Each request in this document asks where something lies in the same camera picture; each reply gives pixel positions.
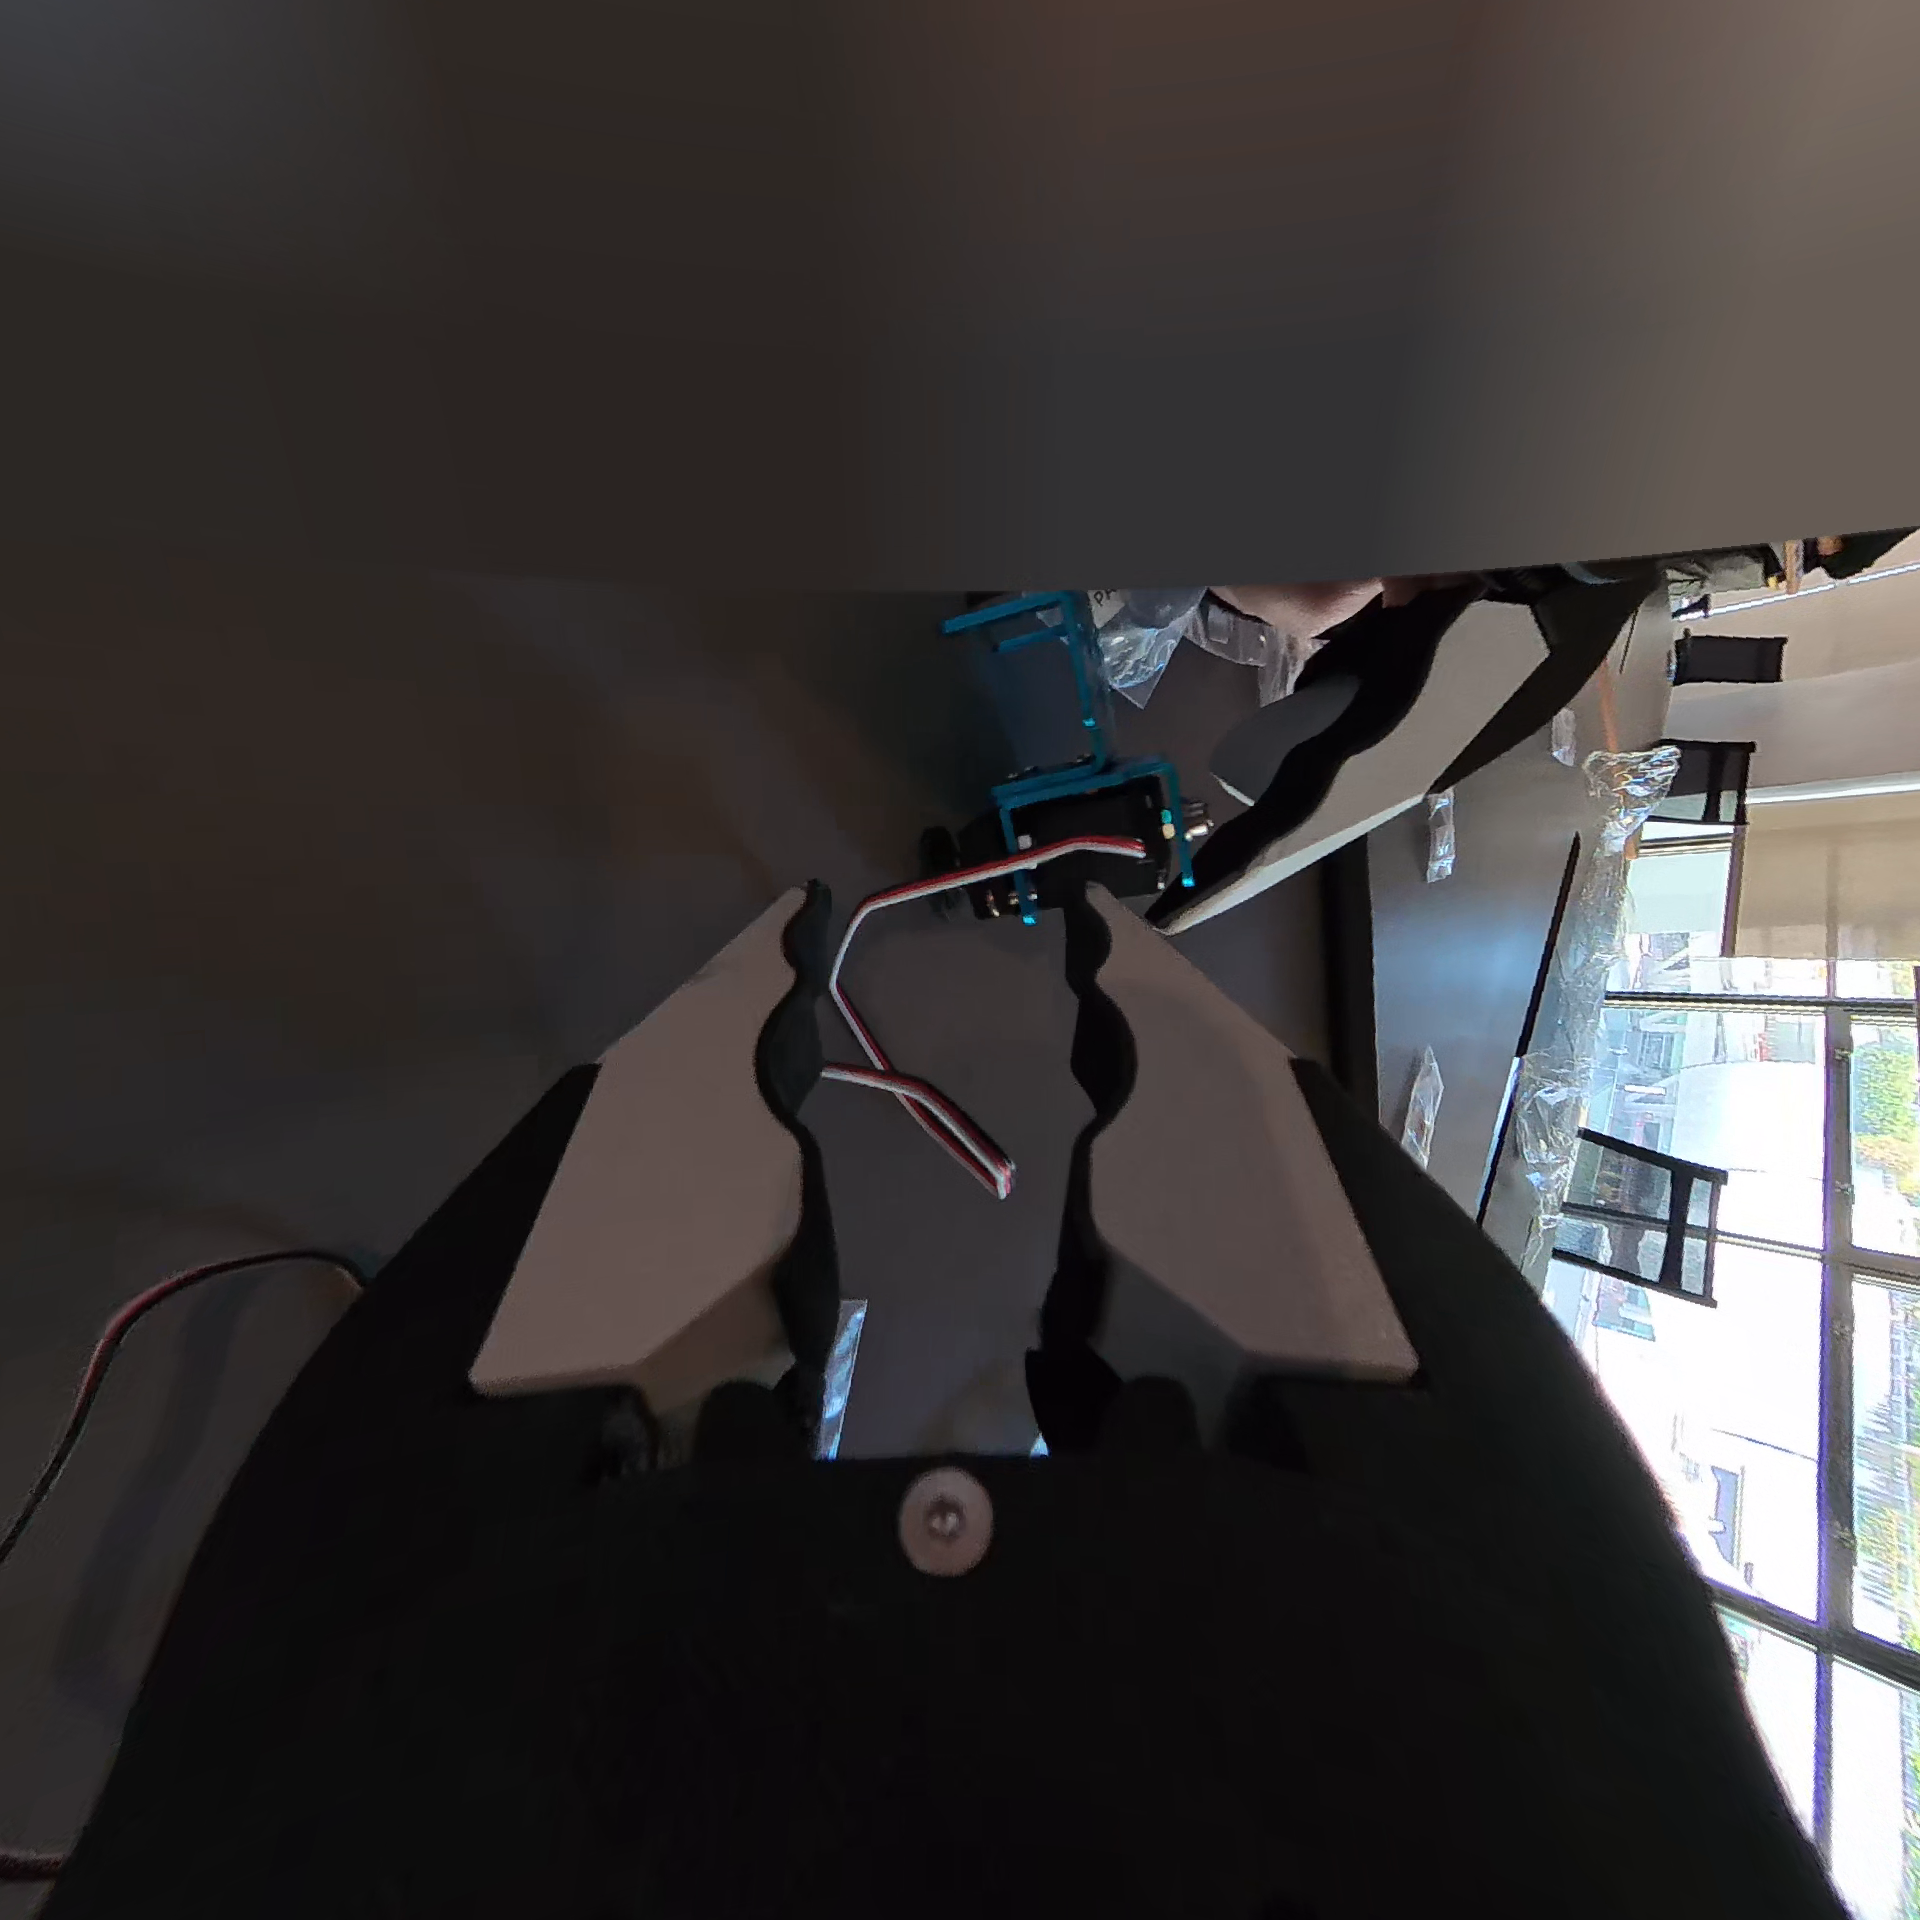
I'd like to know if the red black cable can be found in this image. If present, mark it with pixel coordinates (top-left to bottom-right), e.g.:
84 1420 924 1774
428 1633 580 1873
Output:
0 1253 368 1566

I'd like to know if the black servo motor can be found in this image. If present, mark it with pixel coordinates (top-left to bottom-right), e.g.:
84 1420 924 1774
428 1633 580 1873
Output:
914 767 1221 924

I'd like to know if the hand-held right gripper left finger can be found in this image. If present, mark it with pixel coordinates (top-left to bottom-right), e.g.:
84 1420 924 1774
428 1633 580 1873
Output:
467 880 841 1449

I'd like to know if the blue metal bracket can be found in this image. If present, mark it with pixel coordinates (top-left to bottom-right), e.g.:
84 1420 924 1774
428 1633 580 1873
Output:
942 589 1204 928

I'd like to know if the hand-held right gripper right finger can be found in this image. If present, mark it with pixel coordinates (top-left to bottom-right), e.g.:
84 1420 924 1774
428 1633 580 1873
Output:
1022 884 1420 1449

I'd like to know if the beige roller blind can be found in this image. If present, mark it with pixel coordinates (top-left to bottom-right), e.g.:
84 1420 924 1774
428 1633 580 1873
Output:
1725 787 1920 968

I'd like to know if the large window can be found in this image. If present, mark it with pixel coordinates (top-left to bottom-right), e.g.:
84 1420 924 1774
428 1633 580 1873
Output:
1542 844 1920 1920

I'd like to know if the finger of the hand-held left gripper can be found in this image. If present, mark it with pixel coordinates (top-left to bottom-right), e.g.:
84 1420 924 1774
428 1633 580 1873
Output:
1211 591 1441 808
1147 574 1651 934

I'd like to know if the dark grey desk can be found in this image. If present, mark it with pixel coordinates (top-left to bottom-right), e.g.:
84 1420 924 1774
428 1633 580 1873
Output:
0 577 1664 1920

